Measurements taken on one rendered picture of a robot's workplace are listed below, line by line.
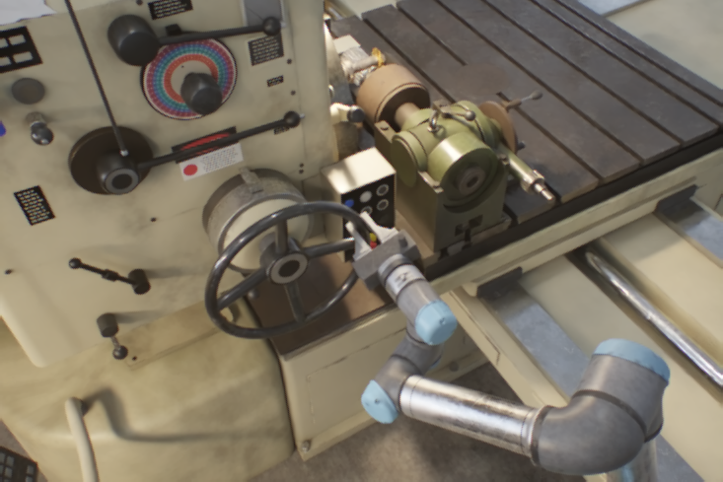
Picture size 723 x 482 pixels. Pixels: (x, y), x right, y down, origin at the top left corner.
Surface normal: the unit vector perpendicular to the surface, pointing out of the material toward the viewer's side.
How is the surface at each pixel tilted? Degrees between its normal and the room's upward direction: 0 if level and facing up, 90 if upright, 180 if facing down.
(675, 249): 0
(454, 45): 0
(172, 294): 90
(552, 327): 0
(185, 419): 90
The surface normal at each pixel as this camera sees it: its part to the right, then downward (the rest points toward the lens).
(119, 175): 0.50, 0.62
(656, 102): -0.01, -0.70
